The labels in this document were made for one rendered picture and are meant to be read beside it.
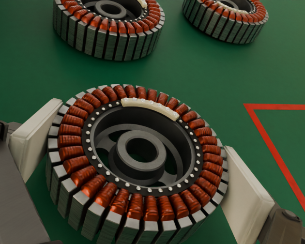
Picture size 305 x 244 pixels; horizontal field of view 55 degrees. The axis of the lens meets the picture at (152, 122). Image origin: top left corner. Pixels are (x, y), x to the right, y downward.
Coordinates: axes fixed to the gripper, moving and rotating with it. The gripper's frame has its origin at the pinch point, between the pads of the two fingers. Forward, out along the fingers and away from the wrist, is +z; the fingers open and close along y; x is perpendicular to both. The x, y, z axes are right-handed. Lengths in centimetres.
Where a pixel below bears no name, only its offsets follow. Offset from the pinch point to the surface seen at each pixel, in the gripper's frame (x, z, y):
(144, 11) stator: 9.0, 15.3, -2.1
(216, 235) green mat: -4.1, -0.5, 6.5
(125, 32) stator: 6.5, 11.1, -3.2
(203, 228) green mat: -4.0, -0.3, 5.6
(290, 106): 4.3, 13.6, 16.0
